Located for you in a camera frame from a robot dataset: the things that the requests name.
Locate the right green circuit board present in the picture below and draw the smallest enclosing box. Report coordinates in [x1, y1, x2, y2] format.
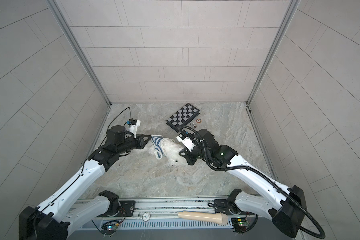
[231, 218, 248, 234]

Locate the aluminium mounting rail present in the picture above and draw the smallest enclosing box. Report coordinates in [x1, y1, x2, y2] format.
[74, 196, 299, 221]

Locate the left green circuit board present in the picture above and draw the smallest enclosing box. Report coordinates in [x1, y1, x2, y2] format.
[101, 221, 121, 236]

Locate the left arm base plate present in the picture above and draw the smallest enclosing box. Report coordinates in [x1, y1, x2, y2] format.
[106, 201, 136, 218]

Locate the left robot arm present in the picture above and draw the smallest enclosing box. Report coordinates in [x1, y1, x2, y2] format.
[19, 126, 152, 240]

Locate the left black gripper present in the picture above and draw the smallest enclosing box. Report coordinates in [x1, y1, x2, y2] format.
[115, 134, 152, 156]

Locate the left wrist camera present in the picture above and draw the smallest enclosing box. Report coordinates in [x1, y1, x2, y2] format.
[124, 119, 141, 138]

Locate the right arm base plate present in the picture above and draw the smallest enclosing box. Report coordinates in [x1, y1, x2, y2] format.
[208, 199, 255, 217]

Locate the blue white striped sweater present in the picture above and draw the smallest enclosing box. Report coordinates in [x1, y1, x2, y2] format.
[151, 135, 166, 160]

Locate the black folded chess board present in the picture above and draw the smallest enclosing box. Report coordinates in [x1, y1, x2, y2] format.
[166, 103, 200, 133]

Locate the beige handle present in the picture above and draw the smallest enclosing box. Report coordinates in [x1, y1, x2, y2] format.
[178, 211, 228, 225]

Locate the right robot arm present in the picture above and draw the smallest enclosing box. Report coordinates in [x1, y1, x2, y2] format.
[178, 126, 313, 238]

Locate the black corrugated cable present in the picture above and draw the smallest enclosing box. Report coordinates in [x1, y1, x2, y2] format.
[178, 125, 326, 240]

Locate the white teddy bear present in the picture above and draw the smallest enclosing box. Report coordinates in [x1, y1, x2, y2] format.
[149, 138, 188, 166]

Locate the white round knob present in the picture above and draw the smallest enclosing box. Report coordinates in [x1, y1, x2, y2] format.
[142, 212, 151, 222]

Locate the green circuit board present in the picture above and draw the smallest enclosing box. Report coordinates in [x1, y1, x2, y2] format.
[231, 218, 248, 234]
[101, 221, 121, 236]

